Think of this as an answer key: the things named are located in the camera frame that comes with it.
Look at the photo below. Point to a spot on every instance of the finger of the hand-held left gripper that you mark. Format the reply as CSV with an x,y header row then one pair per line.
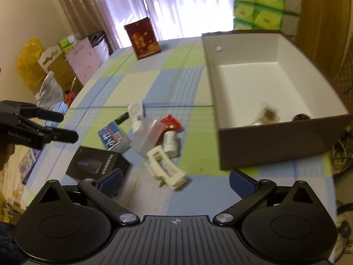
x,y
49,115
63,136

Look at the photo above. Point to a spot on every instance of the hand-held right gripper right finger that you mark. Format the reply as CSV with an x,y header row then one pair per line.
x,y
241,183

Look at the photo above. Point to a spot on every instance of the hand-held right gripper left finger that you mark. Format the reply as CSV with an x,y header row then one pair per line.
x,y
111,183

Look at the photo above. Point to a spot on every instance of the black product box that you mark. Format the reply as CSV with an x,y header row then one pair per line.
x,y
93,162

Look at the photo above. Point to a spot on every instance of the blue pocket tissue pack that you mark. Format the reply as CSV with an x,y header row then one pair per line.
x,y
111,136

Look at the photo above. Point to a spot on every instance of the clear plastic bag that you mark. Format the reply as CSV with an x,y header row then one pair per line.
x,y
146,140

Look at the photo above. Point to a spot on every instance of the dark green lip balm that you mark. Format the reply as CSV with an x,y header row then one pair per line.
x,y
122,118

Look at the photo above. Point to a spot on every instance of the cream hair claw clip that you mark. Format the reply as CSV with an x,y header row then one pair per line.
x,y
178,180

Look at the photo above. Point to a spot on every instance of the white pill bottle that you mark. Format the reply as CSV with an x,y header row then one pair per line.
x,y
169,143

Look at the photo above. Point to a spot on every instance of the clear bag of gold pins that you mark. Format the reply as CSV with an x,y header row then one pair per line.
x,y
266,114

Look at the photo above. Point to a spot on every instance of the white labelled tube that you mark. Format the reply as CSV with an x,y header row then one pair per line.
x,y
137,111

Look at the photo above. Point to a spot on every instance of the red packet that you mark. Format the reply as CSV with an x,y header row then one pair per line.
x,y
171,122

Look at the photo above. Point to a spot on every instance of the dark velvet scrunchie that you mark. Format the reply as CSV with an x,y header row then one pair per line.
x,y
301,116

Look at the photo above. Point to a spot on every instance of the brown cardboard box white inside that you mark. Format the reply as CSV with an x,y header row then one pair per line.
x,y
248,82

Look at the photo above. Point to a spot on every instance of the checked cloth-covered desktop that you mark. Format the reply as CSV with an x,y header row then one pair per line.
x,y
165,82

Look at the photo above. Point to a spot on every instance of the person's left hand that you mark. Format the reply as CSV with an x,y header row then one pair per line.
x,y
6,156

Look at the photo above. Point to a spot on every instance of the crumpled white plastic bag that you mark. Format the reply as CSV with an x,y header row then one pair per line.
x,y
49,91

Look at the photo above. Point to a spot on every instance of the yellow plastic bag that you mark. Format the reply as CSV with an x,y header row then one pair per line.
x,y
29,60

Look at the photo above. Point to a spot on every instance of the pink paper bag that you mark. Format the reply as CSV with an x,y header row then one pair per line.
x,y
82,60

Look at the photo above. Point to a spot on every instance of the small green tissue pack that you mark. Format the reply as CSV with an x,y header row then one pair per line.
x,y
66,44

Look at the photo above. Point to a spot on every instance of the red gift bag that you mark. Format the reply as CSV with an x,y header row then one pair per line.
x,y
143,38

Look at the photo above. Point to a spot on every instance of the sheer pink curtain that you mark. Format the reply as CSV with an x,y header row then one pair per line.
x,y
179,5

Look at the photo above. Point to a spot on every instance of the stack of green tissue packs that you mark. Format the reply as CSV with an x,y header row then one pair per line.
x,y
262,8

